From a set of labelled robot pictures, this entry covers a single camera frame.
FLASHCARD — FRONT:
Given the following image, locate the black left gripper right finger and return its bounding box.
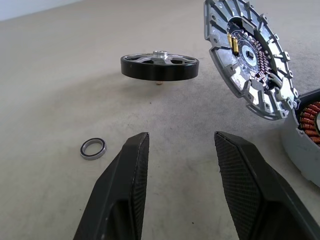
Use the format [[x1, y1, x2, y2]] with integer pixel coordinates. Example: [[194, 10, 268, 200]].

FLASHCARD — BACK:
[[214, 131, 320, 240]]

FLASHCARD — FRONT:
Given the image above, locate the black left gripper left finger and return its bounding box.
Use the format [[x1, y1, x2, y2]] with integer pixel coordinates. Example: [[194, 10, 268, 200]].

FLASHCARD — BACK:
[[73, 131, 150, 240]]

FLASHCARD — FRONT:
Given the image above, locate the black spoked rotor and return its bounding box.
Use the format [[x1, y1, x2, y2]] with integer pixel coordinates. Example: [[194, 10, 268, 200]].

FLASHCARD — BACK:
[[120, 49, 200, 86]]

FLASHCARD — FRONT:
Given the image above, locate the silver motor lid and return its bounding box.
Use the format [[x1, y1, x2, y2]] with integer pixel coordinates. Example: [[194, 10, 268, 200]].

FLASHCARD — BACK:
[[202, 0, 300, 121]]

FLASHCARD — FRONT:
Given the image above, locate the copper wound motor stator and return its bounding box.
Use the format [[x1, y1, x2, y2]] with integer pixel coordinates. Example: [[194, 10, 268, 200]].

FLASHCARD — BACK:
[[279, 87, 320, 188]]

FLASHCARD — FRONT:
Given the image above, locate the small silver bearing ring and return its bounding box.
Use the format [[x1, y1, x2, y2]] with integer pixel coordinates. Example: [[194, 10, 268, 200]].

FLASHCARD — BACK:
[[80, 137, 107, 161]]

